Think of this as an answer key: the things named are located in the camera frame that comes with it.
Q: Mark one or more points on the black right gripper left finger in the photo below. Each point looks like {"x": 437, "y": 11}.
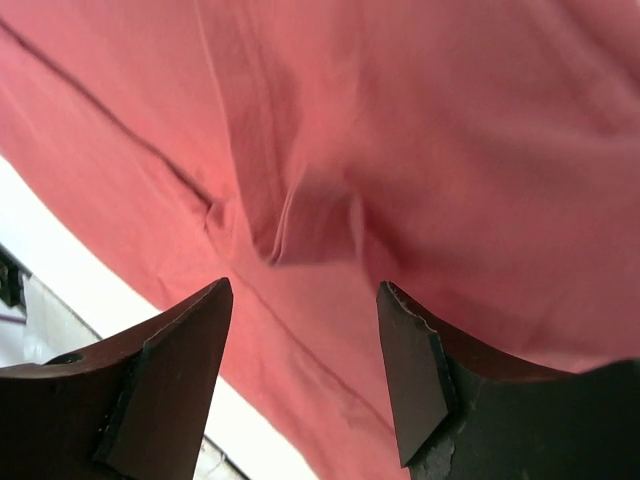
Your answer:
{"x": 131, "y": 406}

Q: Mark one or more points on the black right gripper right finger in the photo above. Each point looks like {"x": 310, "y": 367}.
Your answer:
{"x": 465, "y": 410}

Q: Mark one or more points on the salmon pink t shirt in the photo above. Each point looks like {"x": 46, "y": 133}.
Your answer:
{"x": 482, "y": 155}

